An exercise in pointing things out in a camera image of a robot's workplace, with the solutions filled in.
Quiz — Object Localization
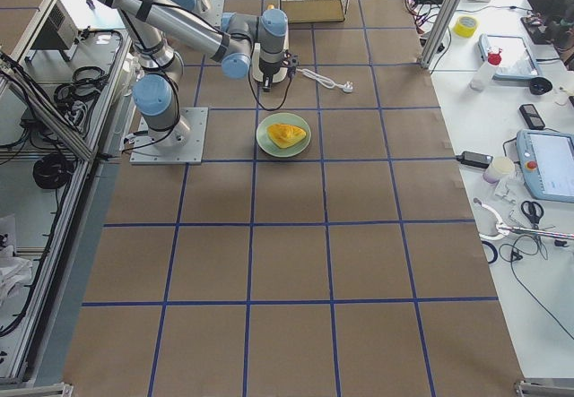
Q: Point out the golden triangular pastry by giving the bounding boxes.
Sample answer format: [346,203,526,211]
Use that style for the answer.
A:
[266,124,307,149]

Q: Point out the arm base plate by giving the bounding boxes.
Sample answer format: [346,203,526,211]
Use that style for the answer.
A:
[129,108,208,165]

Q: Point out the black handled scissors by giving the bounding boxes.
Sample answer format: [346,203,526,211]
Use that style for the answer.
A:
[520,200,544,229]

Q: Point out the white toaster power cable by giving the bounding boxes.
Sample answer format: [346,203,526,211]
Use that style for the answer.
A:
[291,67,357,96]

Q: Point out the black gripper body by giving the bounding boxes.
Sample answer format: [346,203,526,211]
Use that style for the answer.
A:
[259,51,299,80]

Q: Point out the yellow tape roll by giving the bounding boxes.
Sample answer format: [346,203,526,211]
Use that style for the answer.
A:
[453,15,478,39]

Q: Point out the blue teach pendant near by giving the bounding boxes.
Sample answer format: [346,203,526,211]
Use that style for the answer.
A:
[516,129,573,203]

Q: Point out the red capped plastic bottle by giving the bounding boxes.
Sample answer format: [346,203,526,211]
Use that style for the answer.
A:
[469,47,502,91]

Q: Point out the white cup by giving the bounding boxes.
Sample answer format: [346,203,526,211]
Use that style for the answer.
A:
[483,157,516,184]

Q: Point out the aluminium frame post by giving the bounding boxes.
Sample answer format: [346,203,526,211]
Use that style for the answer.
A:
[418,0,460,69]

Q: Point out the blue teach pendant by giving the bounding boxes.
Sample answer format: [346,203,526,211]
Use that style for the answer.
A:
[478,34,542,81]
[516,129,573,203]

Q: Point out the light green plate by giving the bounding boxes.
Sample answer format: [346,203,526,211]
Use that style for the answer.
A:
[256,112,311,158]

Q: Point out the white two-slot toaster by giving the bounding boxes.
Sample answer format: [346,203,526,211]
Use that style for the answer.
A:
[251,42,287,84]

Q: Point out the blue teach pendant far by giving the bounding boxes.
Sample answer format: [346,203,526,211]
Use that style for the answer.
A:
[478,34,542,81]

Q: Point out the black power adapter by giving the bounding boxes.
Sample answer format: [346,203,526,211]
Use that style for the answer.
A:
[456,151,493,169]

